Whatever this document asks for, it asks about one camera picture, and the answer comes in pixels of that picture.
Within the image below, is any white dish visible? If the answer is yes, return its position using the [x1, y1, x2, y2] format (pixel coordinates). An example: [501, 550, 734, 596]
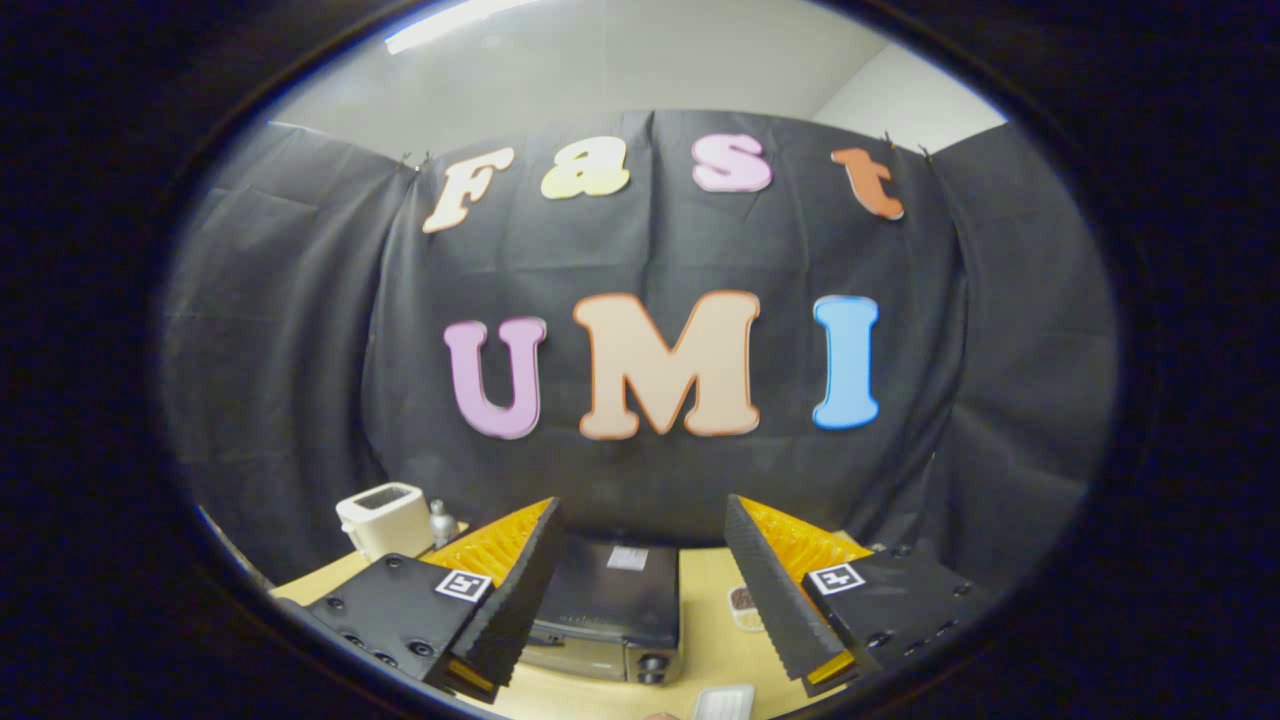
[692, 684, 757, 720]

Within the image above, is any long ceiling light panel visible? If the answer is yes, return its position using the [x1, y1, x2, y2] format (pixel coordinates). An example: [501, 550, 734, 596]
[384, 0, 546, 55]

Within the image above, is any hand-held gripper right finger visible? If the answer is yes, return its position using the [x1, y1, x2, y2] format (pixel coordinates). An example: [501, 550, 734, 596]
[722, 493, 991, 699]

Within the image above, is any black toaster oven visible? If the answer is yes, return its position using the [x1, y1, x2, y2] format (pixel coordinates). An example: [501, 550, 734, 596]
[518, 534, 687, 687]

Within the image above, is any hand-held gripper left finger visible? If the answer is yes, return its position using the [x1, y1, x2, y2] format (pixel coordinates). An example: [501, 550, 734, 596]
[305, 497, 566, 704]

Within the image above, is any white bread toaster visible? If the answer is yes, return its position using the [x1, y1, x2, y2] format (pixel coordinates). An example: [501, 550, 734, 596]
[335, 482, 435, 563]

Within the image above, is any black backdrop cloth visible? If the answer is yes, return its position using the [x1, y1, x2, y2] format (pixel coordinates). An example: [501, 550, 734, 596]
[160, 108, 1119, 603]

